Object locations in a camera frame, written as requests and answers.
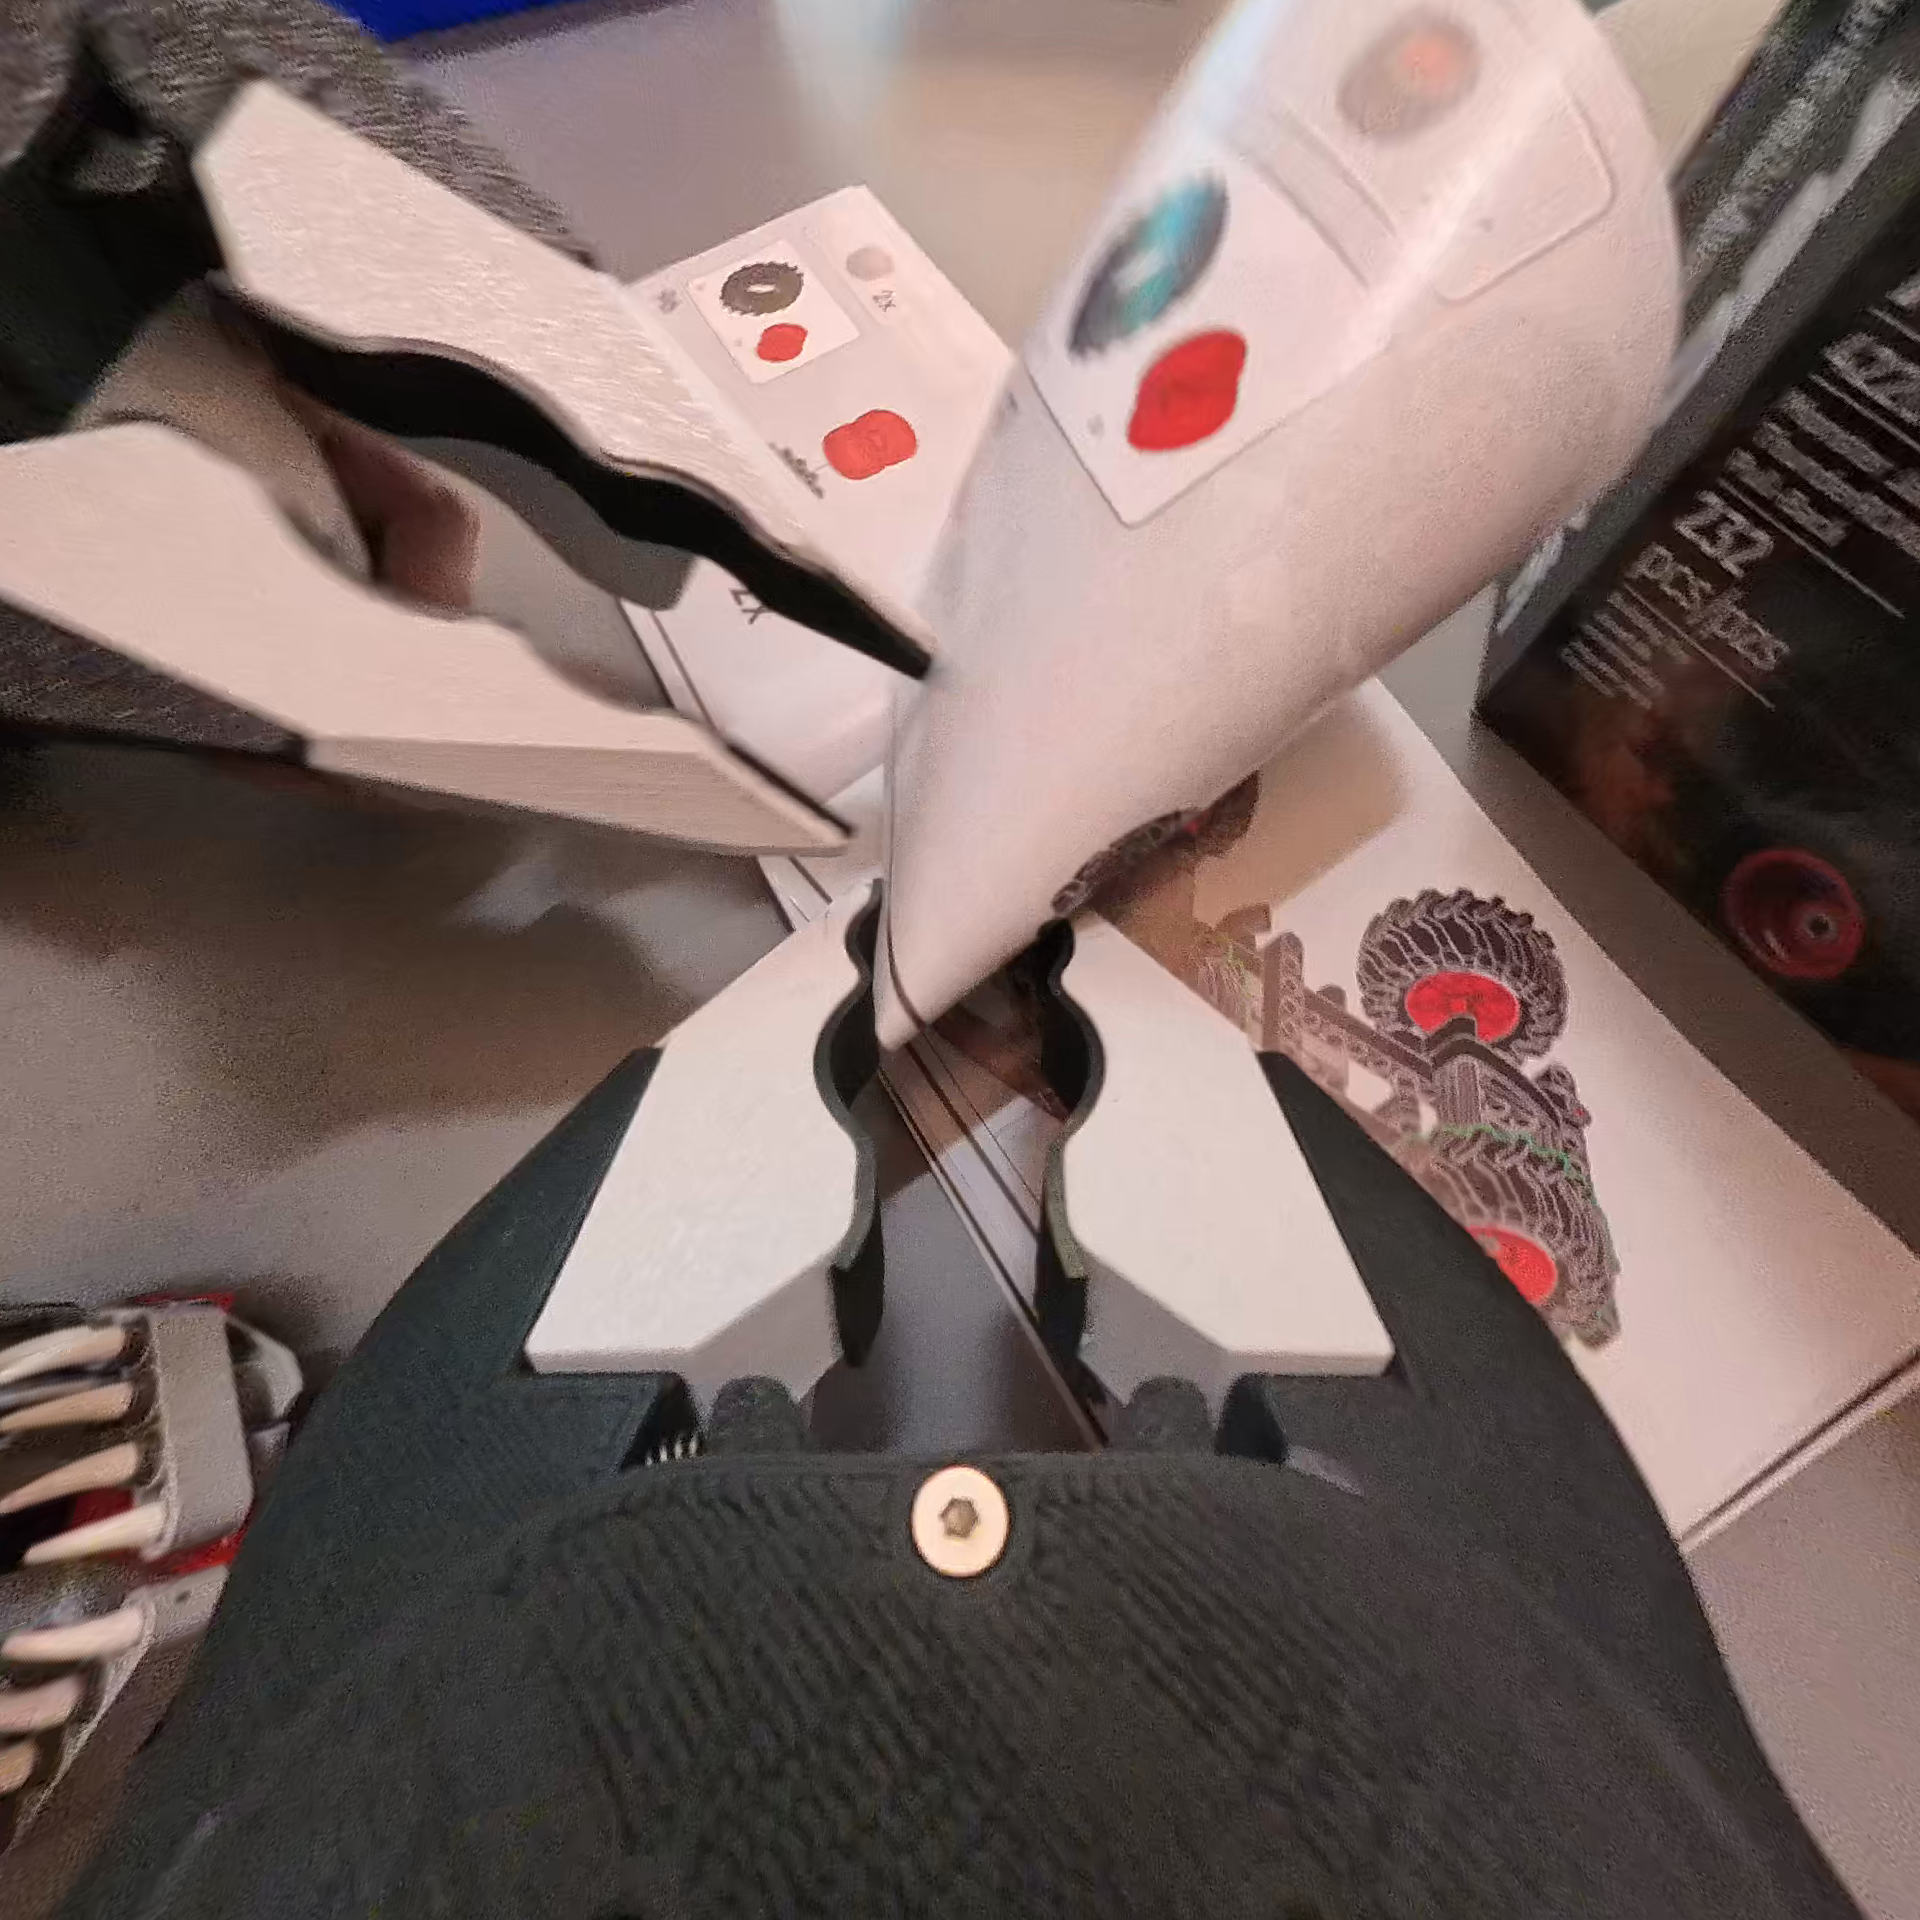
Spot grey desk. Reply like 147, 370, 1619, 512
0, 0, 1920, 1920

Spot building instruction booklet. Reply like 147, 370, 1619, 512
621, 0, 1920, 1546

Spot black toy set box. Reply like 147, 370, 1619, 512
1474, 0, 1920, 1057

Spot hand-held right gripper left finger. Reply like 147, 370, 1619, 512
526, 883, 888, 1373

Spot blue flat object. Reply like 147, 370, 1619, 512
330, 0, 564, 38

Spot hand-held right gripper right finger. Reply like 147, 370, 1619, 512
1035, 918, 1396, 1373

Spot toothed LEGO dinosaur model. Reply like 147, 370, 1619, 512
0, 1287, 306, 1801

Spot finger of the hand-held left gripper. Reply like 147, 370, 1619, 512
0, 422, 848, 857
195, 81, 933, 675

